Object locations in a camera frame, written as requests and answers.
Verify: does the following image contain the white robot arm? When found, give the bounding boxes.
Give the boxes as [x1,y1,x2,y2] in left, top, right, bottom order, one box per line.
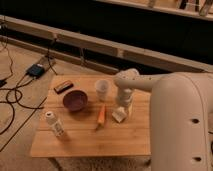
[114,69,213,171]

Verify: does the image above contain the white ceramic cup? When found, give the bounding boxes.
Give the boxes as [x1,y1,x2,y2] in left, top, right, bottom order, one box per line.
[95,79,109,101]

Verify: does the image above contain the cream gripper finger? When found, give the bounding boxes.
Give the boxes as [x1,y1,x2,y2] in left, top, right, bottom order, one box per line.
[127,103,133,117]
[115,106,123,113]

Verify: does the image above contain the white plastic bottle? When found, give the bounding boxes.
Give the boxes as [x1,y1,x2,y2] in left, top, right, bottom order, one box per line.
[45,111,64,137]

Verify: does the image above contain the white sponge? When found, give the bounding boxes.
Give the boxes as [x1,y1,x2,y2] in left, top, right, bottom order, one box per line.
[112,108,127,123]

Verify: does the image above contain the orange carrot toy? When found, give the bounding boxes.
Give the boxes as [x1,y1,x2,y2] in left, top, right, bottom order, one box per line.
[96,104,106,130]

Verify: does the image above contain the long wooden beam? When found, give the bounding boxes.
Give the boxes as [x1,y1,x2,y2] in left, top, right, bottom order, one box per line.
[0,14,213,72]

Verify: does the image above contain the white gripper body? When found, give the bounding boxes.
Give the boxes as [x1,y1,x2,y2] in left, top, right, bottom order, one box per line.
[116,88,133,107]

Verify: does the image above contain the wooden table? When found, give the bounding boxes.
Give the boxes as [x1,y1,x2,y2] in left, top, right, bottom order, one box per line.
[30,75,150,157]

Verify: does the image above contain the black floor cables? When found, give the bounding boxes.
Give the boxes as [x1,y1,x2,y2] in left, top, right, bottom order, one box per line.
[0,19,58,153]

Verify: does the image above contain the purple bowl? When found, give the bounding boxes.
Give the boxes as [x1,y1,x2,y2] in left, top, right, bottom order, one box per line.
[63,90,88,112]

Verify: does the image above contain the black power adapter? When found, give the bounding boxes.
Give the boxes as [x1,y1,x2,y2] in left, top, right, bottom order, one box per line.
[26,64,45,79]

